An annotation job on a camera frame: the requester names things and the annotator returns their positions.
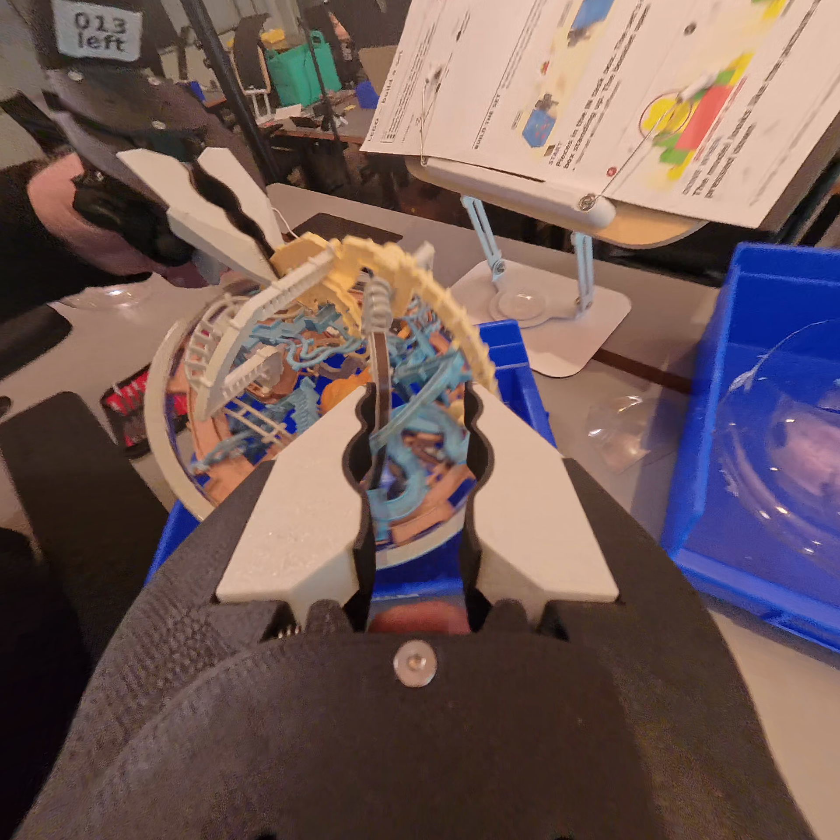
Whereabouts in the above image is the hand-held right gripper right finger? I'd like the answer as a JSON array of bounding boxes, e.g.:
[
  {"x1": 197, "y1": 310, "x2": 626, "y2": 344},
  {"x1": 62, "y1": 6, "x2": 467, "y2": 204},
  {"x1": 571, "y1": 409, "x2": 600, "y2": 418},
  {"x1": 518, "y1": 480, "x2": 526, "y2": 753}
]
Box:
[{"x1": 459, "y1": 384, "x2": 621, "y2": 632}]

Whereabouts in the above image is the black square pad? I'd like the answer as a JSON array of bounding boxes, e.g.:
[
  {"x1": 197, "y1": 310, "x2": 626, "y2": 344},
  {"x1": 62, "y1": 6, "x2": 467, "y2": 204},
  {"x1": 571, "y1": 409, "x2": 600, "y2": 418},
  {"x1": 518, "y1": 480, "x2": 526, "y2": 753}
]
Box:
[{"x1": 289, "y1": 213, "x2": 403, "y2": 247}]

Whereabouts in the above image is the clear ball maze puzzle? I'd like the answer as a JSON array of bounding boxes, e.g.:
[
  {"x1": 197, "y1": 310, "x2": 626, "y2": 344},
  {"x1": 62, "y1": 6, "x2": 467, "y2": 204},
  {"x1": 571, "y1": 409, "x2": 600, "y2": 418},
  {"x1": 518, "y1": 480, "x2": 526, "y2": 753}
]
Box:
[{"x1": 143, "y1": 235, "x2": 500, "y2": 568}]

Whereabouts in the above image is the black wrist rest pad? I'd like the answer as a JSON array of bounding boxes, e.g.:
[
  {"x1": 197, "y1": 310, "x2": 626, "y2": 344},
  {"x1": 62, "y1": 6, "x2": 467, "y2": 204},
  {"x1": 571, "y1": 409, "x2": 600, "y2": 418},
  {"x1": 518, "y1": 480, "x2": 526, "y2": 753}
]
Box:
[{"x1": 0, "y1": 392, "x2": 168, "y2": 657}]

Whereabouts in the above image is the clear plastic dome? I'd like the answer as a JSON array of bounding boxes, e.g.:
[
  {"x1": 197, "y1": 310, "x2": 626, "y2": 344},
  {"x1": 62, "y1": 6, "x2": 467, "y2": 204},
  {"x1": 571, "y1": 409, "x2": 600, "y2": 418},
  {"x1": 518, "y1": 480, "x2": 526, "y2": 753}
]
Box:
[
  {"x1": 586, "y1": 394, "x2": 664, "y2": 473},
  {"x1": 715, "y1": 322, "x2": 840, "y2": 572}
]

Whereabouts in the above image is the green storage bin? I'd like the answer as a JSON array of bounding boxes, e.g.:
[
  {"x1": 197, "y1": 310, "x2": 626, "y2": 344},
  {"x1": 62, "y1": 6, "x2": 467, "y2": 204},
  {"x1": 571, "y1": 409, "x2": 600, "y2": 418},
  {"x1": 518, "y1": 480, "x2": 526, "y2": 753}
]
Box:
[{"x1": 266, "y1": 33, "x2": 342, "y2": 109}]

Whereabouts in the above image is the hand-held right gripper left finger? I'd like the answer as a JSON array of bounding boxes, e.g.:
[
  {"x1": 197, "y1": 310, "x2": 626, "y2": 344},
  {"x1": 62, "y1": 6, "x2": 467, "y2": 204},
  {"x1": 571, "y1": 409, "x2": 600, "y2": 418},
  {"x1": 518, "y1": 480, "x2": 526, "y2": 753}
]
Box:
[{"x1": 215, "y1": 387, "x2": 379, "y2": 632}]

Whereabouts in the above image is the black metal pole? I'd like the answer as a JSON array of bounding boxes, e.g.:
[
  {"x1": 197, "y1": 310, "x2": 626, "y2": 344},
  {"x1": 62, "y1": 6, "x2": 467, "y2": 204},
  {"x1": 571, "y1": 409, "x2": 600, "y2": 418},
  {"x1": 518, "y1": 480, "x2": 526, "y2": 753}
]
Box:
[{"x1": 180, "y1": 0, "x2": 280, "y2": 185}]

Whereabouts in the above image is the person's right hand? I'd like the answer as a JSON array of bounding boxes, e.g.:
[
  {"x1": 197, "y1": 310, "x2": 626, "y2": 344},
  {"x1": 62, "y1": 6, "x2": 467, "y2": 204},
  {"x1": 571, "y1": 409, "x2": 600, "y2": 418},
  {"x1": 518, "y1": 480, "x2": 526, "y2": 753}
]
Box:
[{"x1": 367, "y1": 600, "x2": 473, "y2": 636}]

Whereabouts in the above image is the white document stand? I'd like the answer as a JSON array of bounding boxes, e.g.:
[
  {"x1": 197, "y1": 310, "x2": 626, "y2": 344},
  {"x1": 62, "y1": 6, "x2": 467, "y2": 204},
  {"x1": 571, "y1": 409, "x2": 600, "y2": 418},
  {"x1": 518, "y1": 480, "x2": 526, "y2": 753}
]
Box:
[{"x1": 406, "y1": 157, "x2": 632, "y2": 380}]

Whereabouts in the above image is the instruction sheet board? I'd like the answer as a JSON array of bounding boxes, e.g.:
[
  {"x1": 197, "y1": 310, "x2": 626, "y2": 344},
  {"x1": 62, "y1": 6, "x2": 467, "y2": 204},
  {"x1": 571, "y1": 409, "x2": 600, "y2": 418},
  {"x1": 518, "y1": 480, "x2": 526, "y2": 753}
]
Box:
[{"x1": 360, "y1": 0, "x2": 840, "y2": 231}]

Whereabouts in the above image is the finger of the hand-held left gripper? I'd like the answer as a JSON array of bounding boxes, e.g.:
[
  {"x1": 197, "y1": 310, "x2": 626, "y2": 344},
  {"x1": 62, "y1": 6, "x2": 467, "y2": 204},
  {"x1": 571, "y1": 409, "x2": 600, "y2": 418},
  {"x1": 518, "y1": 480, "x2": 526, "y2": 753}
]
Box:
[
  {"x1": 115, "y1": 148, "x2": 278, "y2": 287},
  {"x1": 196, "y1": 146, "x2": 287, "y2": 258}
]

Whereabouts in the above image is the blue plastic bin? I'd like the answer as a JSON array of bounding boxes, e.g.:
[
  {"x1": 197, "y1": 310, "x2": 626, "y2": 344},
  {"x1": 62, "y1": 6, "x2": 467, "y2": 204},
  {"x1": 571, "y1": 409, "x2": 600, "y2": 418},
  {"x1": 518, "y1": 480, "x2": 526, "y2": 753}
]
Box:
[
  {"x1": 659, "y1": 243, "x2": 840, "y2": 651},
  {"x1": 146, "y1": 320, "x2": 557, "y2": 637}
]

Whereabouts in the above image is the person's left forearm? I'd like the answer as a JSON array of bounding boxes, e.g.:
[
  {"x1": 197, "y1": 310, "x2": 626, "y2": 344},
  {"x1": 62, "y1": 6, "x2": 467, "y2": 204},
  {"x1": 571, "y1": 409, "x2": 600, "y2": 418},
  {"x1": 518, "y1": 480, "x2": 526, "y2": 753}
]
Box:
[{"x1": 0, "y1": 164, "x2": 132, "y2": 322}]

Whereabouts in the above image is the person's left hand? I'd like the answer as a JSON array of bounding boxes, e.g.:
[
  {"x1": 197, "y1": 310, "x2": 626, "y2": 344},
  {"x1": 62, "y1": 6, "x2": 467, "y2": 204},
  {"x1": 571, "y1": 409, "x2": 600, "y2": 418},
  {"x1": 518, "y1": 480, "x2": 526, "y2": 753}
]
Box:
[{"x1": 28, "y1": 154, "x2": 212, "y2": 290}]

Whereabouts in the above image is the clear plastic bag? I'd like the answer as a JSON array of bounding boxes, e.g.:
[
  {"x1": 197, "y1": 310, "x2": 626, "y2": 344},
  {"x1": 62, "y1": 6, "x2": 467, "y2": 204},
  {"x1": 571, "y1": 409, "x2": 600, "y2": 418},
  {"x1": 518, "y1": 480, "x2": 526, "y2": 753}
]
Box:
[{"x1": 62, "y1": 285, "x2": 155, "y2": 311}]

